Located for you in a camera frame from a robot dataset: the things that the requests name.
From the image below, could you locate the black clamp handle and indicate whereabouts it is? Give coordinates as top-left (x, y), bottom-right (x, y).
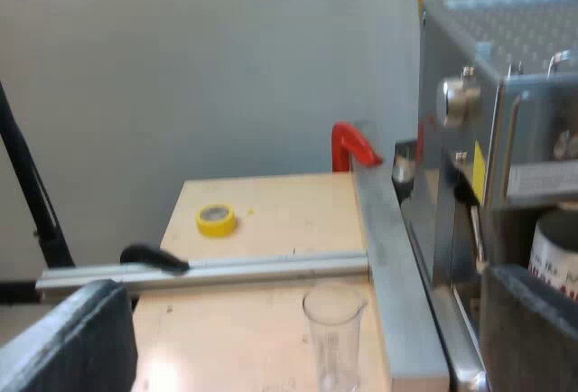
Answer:
top-left (118, 243), bottom-right (191, 276)

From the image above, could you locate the steel espresso machine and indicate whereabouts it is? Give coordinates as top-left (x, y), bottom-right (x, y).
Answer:
top-left (395, 0), bottom-right (578, 392)

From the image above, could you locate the red clamp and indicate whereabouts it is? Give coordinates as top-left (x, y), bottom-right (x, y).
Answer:
top-left (331, 121), bottom-right (386, 173)

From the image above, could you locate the black tripod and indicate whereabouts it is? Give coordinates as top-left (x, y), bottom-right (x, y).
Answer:
top-left (0, 79), bottom-right (77, 306)

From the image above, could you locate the clear measuring glass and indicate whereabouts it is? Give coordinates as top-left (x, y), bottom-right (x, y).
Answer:
top-left (302, 285), bottom-right (369, 392)

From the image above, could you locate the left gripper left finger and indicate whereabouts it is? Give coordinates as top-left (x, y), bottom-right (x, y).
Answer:
top-left (0, 279), bottom-right (138, 392)

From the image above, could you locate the aluminium rail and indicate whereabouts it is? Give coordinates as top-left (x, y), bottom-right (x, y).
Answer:
top-left (35, 249), bottom-right (372, 303)

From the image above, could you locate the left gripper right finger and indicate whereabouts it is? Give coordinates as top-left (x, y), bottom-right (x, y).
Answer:
top-left (479, 265), bottom-right (578, 392)

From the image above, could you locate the roll of yellow tape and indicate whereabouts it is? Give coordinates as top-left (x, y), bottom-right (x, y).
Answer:
top-left (194, 202), bottom-right (238, 237)

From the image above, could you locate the long metal block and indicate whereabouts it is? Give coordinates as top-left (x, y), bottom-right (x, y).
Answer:
top-left (350, 160), bottom-right (451, 392)

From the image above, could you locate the white mug with red print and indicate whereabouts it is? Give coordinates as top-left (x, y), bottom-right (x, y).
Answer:
top-left (527, 224), bottom-right (578, 305)

